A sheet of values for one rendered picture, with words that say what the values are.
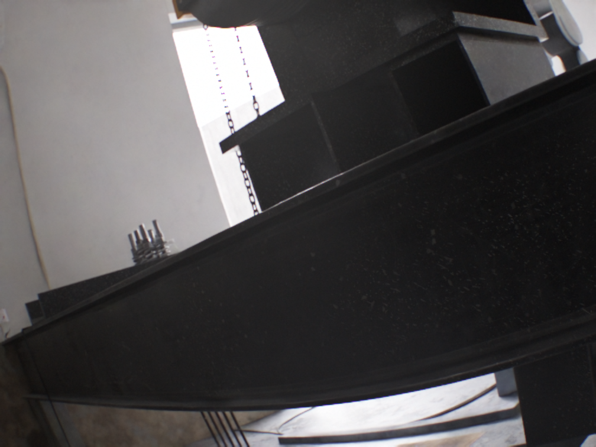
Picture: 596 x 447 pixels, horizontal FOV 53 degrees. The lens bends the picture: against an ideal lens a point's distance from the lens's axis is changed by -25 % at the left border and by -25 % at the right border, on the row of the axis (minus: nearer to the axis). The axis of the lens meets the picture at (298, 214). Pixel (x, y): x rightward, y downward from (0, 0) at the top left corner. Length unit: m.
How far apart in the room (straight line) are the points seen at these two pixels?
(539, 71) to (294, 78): 0.54
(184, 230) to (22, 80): 1.18
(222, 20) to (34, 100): 1.86
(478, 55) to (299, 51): 0.41
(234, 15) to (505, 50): 0.54
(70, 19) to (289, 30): 2.13
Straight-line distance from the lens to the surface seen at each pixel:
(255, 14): 1.36
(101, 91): 3.33
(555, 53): 2.50
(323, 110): 1.37
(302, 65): 1.45
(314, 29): 1.42
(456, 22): 1.19
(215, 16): 1.46
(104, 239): 3.10
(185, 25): 3.92
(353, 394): 0.86
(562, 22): 2.41
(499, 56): 1.31
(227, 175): 7.87
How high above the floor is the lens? 0.58
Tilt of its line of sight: 4 degrees up
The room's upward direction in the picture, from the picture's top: 20 degrees counter-clockwise
